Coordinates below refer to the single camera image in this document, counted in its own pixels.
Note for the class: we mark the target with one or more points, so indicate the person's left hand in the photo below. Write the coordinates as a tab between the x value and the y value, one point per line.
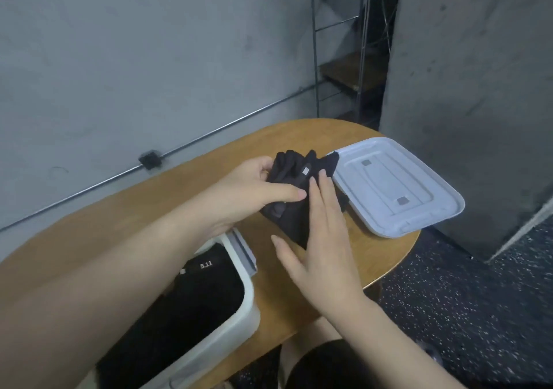
242	198

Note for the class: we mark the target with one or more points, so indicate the person's right hand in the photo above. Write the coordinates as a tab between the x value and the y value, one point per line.
328	263

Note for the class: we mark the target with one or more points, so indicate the white plastic bin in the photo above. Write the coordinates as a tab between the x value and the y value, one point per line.
246	324

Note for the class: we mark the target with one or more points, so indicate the person's left forearm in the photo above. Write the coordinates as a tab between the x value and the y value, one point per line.
86	298

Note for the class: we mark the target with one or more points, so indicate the person's black shorts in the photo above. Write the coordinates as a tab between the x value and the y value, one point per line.
324	371

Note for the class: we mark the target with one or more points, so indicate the white flat tray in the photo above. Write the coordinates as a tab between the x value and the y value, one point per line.
397	185

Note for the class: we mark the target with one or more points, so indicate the clear plastic bottle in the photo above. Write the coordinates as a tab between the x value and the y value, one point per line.
429	354

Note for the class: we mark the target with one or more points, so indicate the white slanted panel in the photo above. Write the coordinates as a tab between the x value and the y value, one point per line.
527	227

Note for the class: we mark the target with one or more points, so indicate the grey wall pipe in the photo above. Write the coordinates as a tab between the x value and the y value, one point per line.
86	190

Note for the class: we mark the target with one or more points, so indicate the metal rack frame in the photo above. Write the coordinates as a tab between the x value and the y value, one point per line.
354	47

